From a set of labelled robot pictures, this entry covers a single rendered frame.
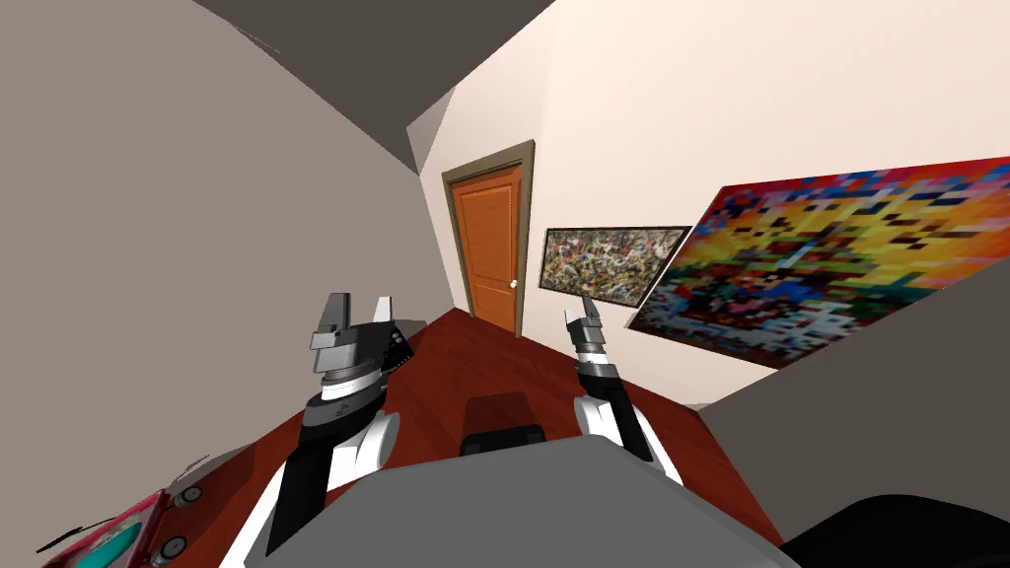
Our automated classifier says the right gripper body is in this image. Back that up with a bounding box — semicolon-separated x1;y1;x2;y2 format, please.
565;316;609;357

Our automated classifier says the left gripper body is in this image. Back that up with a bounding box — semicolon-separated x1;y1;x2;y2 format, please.
309;319;415;377

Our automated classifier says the dark-framed speckled painting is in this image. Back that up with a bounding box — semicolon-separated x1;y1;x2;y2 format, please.
539;226;694;310

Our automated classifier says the orange door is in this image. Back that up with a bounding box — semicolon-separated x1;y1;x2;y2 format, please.
453;163;525;333

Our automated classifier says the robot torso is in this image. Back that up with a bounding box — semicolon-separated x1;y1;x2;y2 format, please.
263;423;800;568

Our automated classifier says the colourful mosaic painting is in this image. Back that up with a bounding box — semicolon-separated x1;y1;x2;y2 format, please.
626;157;1010;372

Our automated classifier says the red box with teal inside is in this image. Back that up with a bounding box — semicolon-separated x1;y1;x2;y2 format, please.
35;484;205;568

